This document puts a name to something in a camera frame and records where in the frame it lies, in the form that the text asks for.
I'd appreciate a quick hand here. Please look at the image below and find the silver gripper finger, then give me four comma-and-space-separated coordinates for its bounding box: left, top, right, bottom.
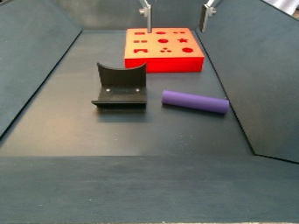
139, 0, 153, 33
201, 0, 218, 32

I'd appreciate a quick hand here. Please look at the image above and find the red shape sorter box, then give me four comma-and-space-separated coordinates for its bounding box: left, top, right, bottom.
125, 28, 205, 73

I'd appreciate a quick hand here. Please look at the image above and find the black curved holder stand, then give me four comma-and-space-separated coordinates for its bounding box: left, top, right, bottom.
91, 63, 147, 107

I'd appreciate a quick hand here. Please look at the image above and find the purple cylinder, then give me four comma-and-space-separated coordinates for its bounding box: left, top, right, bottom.
162, 90, 230, 114

